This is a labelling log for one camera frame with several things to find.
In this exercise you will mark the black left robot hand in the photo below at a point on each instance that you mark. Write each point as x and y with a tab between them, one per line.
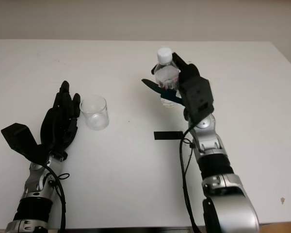
54	126

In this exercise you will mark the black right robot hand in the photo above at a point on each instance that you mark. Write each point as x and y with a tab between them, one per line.
188	72

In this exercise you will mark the clear plastic water bottle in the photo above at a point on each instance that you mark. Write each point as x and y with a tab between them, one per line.
166	72

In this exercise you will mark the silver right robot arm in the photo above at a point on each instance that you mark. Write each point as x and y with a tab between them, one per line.
215	170

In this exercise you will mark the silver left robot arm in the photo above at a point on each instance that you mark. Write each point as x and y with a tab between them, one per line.
35	187

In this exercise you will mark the clear glass cup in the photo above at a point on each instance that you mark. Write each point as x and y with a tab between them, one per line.
95	116

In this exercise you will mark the black tape strip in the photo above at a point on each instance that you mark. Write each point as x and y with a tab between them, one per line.
167	136

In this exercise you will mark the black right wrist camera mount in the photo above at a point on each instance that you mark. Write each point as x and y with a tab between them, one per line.
198	97

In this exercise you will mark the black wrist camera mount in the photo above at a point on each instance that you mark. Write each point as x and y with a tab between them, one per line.
19	139
198	97

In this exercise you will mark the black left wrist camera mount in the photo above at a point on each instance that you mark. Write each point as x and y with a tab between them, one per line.
19	139

